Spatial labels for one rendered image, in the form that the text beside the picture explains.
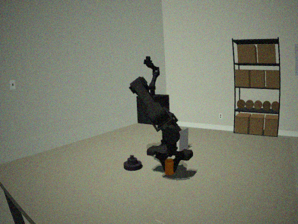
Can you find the orange tapered knob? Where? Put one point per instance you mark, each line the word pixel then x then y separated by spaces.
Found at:
pixel 169 167

